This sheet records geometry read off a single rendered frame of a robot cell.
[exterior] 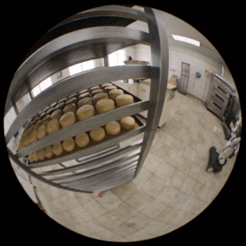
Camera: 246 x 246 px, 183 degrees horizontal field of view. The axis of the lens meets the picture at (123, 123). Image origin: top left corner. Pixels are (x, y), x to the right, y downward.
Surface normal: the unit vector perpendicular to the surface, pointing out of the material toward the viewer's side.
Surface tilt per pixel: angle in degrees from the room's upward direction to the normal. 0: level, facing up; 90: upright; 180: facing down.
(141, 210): 0
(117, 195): 0
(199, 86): 90
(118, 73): 90
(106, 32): 90
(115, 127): 0
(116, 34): 90
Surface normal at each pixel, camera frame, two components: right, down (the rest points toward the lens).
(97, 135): -0.06, -0.74
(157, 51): -0.90, 0.33
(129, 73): 0.43, 0.58
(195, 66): -0.72, 0.50
